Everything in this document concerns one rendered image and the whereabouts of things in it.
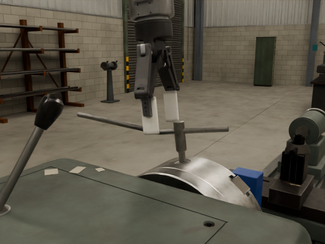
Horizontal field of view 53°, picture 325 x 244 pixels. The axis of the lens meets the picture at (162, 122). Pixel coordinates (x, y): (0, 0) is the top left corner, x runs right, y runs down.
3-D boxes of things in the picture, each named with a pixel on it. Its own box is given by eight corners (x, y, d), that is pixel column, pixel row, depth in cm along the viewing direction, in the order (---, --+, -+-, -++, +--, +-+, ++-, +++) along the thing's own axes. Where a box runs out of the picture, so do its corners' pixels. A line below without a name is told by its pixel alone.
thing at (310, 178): (299, 210, 103) (301, 195, 102) (267, 202, 109) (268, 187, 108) (313, 188, 120) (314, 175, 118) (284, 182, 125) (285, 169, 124)
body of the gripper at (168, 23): (142, 25, 70) (147, 68, 72) (126, 21, 62) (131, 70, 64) (176, 20, 68) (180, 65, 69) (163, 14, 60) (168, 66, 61)
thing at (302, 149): (307, 156, 108) (308, 147, 107) (282, 152, 112) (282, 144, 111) (312, 150, 114) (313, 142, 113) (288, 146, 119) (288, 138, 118)
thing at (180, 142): (190, 173, 69) (184, 119, 68) (187, 176, 67) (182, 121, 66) (180, 173, 70) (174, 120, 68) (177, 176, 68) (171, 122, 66)
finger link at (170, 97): (162, 91, 74) (163, 91, 74) (165, 122, 75) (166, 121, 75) (175, 90, 73) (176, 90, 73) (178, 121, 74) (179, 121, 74)
